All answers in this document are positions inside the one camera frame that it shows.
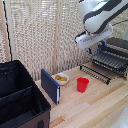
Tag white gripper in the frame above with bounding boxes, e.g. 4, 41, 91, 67
75, 23, 114, 55

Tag red plastic cup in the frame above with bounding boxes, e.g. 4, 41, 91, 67
76, 77, 90, 94

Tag yellow food pieces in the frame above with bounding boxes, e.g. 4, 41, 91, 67
55, 74, 68, 83

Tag white bowl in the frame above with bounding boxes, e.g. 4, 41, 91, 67
53, 72, 71, 87

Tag woven folding screen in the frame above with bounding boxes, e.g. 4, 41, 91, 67
0, 0, 128, 82

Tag dark blue book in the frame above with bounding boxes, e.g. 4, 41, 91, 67
40, 68, 61, 106

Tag black fabric storage box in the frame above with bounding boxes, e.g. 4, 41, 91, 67
0, 59, 52, 128

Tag black wire dish rack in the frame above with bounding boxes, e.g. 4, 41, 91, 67
90, 37, 128, 79

